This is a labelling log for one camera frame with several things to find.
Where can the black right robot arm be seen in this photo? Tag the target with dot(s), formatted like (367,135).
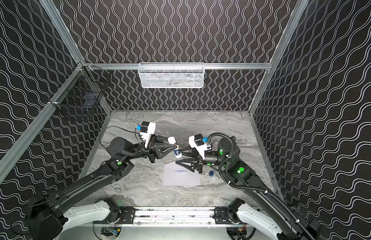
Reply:
(278,222)

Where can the aluminium left side rail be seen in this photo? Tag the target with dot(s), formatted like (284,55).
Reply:
(14,154)

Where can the blue white glue stick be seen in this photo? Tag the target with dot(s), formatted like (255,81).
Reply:
(177,152)

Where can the aluminium corner post right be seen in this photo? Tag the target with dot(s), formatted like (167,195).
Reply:
(281,47)

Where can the aluminium corner post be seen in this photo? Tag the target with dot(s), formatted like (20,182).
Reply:
(281,47)
(57,21)

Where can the white envelope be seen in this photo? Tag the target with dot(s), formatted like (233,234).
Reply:
(175,175)

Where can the aluminium corner post left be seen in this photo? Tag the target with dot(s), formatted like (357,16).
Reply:
(57,21)

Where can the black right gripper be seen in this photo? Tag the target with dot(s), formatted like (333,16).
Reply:
(199,162)

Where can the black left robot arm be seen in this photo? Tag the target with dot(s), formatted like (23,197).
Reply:
(44,214)

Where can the black wire basket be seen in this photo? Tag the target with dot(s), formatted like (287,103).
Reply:
(82,100)

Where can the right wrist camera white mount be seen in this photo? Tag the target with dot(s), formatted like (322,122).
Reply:
(199,143)

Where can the white wire mesh basket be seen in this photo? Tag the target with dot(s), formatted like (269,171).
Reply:
(171,75)

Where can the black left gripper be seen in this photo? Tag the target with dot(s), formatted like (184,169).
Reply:
(152,147)

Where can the aluminium back crossbar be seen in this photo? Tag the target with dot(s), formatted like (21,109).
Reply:
(208,66)

